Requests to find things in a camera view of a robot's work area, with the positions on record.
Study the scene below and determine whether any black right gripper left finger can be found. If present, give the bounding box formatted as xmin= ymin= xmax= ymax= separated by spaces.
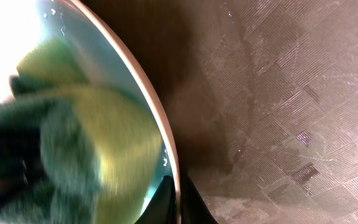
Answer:
xmin=135 ymin=175 xmax=176 ymax=224

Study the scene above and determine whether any white plate with blue water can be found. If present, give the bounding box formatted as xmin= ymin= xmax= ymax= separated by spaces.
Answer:
xmin=0 ymin=1 xmax=181 ymax=223

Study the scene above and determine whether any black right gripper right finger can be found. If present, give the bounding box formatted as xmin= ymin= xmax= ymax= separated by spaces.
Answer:
xmin=180 ymin=175 xmax=218 ymax=224

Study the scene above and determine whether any green and yellow sponge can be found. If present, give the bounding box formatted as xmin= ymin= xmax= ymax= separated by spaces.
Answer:
xmin=0 ymin=39 xmax=162 ymax=223

